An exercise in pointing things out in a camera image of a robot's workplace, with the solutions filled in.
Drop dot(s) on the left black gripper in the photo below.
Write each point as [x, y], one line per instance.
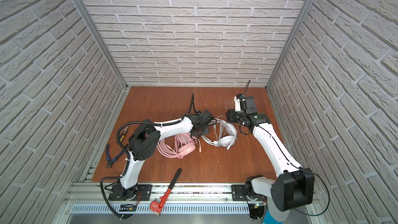
[199, 134]

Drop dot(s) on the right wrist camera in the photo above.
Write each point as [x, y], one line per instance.
[237, 101]

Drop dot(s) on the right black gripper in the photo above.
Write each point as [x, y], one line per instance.
[231, 117]

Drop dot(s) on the pink headphones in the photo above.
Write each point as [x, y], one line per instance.
[184, 144]

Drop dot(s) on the white headphones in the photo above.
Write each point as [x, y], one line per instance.
[226, 133]

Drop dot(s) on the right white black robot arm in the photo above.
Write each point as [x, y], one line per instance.
[294, 186]

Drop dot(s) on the grey gloved hand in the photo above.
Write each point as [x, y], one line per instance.
[274, 215]

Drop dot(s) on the red black pipe wrench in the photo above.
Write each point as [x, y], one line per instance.
[157, 204]

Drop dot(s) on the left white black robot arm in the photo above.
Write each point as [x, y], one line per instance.
[143, 143]

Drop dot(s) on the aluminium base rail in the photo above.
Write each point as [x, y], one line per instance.
[185, 198]

